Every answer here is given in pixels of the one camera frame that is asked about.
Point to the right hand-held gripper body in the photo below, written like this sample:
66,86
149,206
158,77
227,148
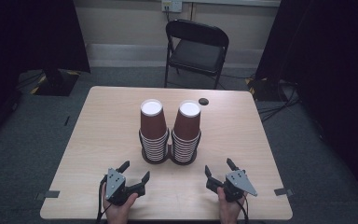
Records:
237,183

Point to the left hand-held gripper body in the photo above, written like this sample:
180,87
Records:
115,186

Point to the stack of brown cups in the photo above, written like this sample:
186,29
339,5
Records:
153,124
185,149

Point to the person's left hand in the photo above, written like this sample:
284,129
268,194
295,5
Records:
118,214

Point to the person's right hand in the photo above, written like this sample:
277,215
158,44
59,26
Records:
228,213

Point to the grey floor tape strip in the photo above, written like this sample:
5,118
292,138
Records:
48,194
283,192

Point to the black round table grommet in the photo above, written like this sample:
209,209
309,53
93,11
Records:
203,101

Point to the small black floor tape piece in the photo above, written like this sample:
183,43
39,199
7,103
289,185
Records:
66,121

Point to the black stand base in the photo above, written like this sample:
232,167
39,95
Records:
56,84
262,88

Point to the black folding chair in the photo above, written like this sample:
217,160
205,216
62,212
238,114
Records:
195,54

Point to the black curtain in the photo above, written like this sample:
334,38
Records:
332,77
28,46

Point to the white wall socket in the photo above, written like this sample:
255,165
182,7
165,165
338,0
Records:
172,5

